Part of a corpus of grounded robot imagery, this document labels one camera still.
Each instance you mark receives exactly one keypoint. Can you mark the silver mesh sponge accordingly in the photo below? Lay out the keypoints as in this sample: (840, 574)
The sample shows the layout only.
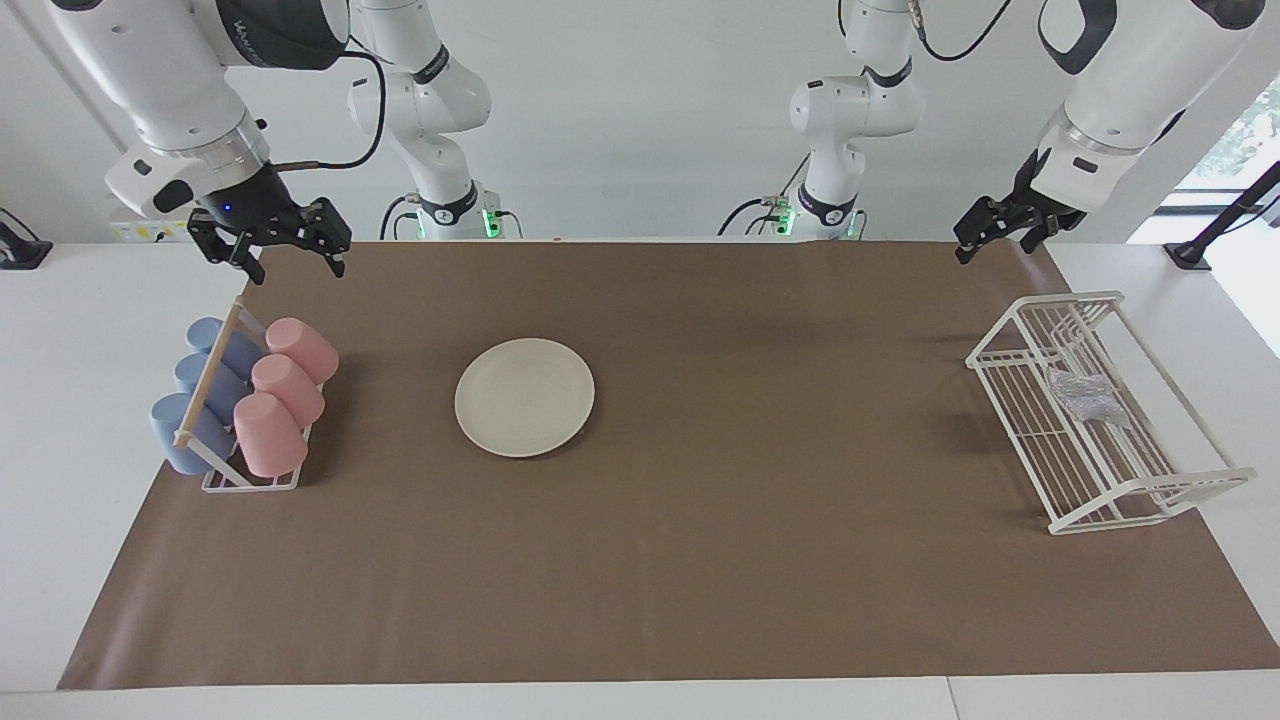
(1090, 398)

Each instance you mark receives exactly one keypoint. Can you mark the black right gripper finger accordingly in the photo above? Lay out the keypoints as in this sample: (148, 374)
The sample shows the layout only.
(330, 232)
(225, 245)

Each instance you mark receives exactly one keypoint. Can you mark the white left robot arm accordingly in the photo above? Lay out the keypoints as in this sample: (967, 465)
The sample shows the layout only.
(1130, 80)

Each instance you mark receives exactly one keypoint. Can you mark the black clamp mount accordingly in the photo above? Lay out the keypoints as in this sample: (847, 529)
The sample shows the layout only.
(20, 250)

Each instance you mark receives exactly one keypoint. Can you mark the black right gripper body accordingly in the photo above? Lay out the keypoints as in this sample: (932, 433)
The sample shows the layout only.
(245, 205)

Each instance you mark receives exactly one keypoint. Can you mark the blue cup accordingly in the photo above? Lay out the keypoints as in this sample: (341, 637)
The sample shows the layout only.
(180, 440)
(195, 375)
(205, 335)

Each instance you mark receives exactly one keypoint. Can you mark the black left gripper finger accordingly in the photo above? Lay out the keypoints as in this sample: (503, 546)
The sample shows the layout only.
(1038, 236)
(985, 225)

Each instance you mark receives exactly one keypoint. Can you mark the pink cup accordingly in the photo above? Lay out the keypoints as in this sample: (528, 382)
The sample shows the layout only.
(287, 390)
(302, 348)
(268, 435)

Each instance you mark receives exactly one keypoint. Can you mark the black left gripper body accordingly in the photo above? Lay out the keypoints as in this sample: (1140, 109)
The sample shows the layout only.
(1045, 195)

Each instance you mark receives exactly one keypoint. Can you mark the brown table mat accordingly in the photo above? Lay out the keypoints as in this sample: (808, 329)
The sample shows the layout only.
(700, 550)

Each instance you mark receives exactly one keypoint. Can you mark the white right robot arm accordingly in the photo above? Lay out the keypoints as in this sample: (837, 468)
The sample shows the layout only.
(180, 80)

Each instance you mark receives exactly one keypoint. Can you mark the cream round plate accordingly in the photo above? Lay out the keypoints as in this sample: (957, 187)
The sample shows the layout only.
(525, 398)

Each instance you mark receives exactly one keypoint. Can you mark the white box with yellow stickers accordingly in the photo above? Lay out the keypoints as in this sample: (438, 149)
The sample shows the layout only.
(140, 232)

